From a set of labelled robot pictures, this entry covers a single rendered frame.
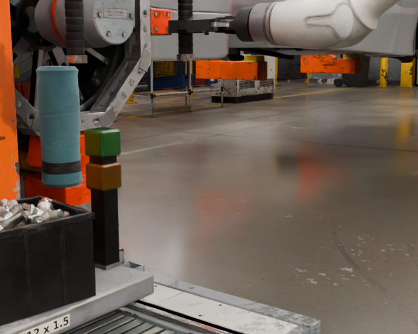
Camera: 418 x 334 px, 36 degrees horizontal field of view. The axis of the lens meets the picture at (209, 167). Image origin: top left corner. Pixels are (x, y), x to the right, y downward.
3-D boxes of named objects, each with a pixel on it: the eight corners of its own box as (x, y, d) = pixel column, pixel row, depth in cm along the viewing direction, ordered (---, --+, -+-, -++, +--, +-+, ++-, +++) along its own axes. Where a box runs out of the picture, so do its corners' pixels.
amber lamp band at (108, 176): (104, 184, 98) (103, 159, 98) (123, 187, 96) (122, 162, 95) (84, 189, 95) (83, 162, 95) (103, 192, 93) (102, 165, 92)
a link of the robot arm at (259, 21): (290, 45, 141) (267, 45, 144) (291, 2, 139) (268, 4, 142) (268, 45, 133) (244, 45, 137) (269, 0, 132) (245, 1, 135)
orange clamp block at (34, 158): (29, 128, 153) (25, 165, 154) (50, 130, 149) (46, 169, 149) (52, 130, 159) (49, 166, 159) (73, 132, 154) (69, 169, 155)
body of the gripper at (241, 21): (246, 41, 137) (211, 42, 143) (267, 42, 144) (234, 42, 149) (247, 5, 136) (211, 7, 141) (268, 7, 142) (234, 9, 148)
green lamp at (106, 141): (103, 152, 98) (103, 126, 97) (122, 155, 95) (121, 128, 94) (83, 156, 94) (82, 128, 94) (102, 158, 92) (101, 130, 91)
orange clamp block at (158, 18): (130, 35, 177) (152, 35, 184) (151, 34, 172) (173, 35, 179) (130, 8, 175) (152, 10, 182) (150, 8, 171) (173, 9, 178)
